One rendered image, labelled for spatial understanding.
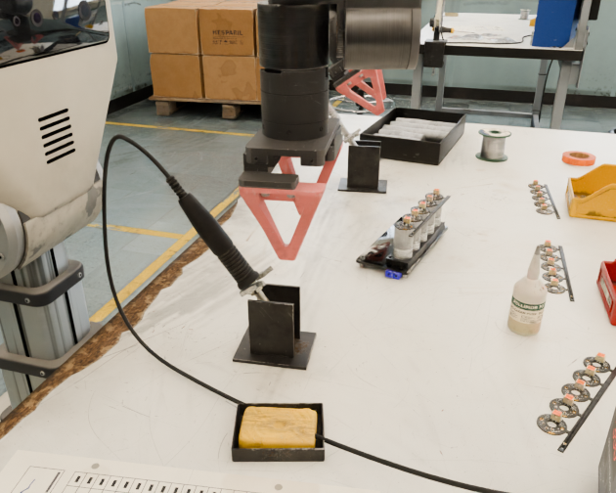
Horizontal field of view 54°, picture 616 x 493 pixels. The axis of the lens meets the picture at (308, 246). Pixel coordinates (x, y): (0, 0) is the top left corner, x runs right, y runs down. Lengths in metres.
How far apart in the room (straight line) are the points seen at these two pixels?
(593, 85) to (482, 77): 0.82
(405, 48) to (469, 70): 4.73
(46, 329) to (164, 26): 3.72
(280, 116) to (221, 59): 3.94
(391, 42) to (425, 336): 0.32
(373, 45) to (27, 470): 0.43
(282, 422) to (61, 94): 0.54
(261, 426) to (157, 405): 0.11
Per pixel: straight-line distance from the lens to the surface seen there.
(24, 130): 0.83
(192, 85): 4.54
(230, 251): 0.58
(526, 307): 0.67
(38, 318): 0.97
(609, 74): 5.28
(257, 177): 0.48
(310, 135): 0.51
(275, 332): 0.60
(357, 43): 0.49
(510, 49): 2.72
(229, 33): 4.39
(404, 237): 0.75
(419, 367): 0.62
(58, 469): 0.55
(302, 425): 0.53
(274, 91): 0.50
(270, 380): 0.59
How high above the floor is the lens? 1.12
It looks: 26 degrees down
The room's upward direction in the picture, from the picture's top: straight up
